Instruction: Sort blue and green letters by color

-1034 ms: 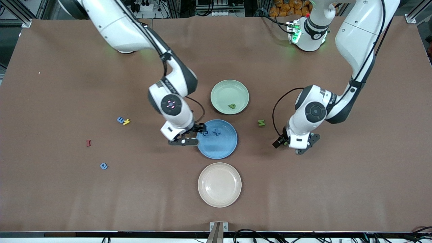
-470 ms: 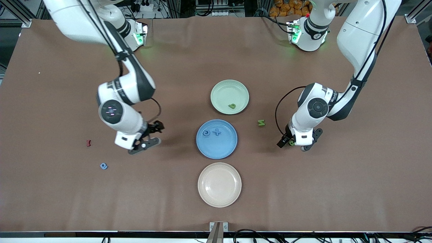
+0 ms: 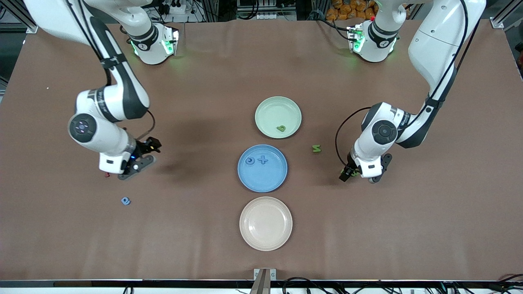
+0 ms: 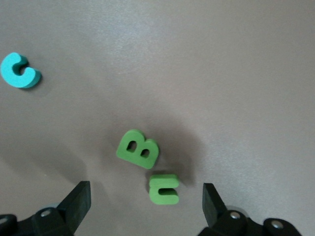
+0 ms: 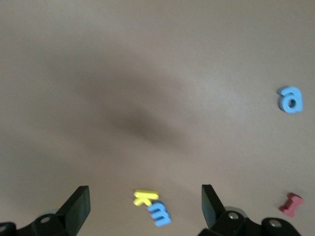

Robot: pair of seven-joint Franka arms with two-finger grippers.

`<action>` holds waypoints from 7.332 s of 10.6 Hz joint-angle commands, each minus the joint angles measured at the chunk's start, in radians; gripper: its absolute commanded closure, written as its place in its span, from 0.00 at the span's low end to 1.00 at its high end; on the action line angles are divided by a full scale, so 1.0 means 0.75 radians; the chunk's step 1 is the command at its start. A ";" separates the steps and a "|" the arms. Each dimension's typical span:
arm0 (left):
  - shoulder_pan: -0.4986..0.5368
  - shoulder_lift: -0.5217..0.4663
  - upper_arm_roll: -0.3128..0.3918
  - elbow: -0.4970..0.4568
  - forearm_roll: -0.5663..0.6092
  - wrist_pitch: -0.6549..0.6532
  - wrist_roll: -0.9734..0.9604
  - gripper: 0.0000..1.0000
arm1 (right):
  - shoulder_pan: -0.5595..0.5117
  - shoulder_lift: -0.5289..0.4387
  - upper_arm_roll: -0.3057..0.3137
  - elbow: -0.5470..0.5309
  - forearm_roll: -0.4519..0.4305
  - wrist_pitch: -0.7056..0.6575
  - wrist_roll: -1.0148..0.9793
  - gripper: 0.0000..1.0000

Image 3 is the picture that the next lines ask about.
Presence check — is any white power strip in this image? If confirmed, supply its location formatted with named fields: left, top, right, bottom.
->
left=257, top=11, right=296, bottom=21
left=163, top=0, right=188, bottom=15

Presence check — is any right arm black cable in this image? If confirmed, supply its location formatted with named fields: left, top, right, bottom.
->
left=65, top=0, right=156, bottom=139

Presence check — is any beige plate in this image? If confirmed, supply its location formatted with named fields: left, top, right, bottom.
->
left=239, top=196, right=293, bottom=251

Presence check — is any orange fruit bag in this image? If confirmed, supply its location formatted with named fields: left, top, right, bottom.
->
left=326, top=0, right=376, bottom=21

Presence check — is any blue plate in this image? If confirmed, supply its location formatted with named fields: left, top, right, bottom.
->
left=237, top=145, right=288, bottom=193

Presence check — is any brown table cover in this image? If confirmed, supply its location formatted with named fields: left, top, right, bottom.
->
left=0, top=18, right=523, bottom=282

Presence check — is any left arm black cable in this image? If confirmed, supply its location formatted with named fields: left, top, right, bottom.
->
left=335, top=0, right=481, bottom=169

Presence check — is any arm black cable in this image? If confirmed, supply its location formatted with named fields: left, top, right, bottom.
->
left=335, top=0, right=481, bottom=169
left=65, top=0, right=156, bottom=139

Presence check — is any silver metal bracket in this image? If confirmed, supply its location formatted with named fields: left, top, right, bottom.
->
left=253, top=268, right=277, bottom=294

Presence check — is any aluminium frame rail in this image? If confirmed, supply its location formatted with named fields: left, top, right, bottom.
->
left=490, top=0, right=523, bottom=30
left=0, top=0, right=39, bottom=34

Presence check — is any black looping cable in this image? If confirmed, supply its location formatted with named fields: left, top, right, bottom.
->
left=282, top=277, right=327, bottom=294

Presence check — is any green plate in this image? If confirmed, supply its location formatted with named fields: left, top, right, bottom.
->
left=255, top=96, right=302, bottom=139

